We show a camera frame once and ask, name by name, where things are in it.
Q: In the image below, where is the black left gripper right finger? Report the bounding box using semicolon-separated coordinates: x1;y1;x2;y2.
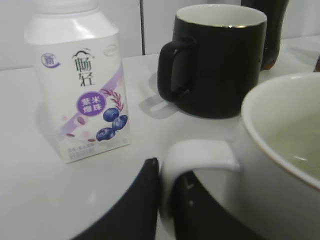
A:
172;171;263;240

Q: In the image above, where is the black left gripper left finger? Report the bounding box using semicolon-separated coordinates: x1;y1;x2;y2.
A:
74;157;160;240

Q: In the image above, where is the white ceramic mug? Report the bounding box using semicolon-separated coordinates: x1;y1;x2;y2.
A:
159;72;320;240

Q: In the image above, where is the black ceramic mug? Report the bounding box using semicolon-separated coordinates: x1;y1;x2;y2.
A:
157;4;267;119

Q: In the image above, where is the white yogurt drink bottle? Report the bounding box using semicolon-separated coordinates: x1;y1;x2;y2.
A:
25;0;131;163

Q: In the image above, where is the dark cola bottle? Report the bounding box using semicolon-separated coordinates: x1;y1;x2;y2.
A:
241;0;289;71

